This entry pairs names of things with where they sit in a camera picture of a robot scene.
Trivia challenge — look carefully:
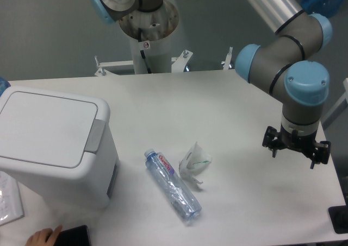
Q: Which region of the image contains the crumpled white plastic wrapper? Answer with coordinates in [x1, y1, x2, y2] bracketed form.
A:
[178, 142, 213, 186]

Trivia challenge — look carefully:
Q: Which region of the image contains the clear plastic water bottle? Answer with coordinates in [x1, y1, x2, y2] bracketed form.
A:
[144, 149, 202, 222]

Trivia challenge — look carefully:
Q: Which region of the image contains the black smartphone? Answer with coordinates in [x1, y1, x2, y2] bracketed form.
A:
[54, 225, 91, 246]

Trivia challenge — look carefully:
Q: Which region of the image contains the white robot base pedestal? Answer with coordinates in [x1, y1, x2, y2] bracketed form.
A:
[119, 0, 179, 60]

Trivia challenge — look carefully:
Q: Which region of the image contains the white metal base frame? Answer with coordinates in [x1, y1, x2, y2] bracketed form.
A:
[94, 46, 234, 77]

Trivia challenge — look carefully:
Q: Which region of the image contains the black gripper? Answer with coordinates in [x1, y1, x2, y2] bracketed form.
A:
[262, 121, 331, 169]

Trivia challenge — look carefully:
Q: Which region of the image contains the bare human hand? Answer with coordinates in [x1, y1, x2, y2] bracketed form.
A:
[25, 225, 63, 246]

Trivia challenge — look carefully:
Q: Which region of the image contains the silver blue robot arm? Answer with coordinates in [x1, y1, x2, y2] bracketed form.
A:
[235, 0, 332, 165]

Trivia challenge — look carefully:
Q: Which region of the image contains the white push-lid trash can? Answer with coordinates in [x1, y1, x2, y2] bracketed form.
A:
[1, 86, 120, 208]

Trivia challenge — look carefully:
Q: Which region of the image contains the black device at table edge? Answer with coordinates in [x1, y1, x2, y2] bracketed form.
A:
[328, 205, 347, 234]

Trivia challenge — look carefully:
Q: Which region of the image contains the black cable on pedestal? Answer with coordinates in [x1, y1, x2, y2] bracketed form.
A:
[137, 28, 152, 74]

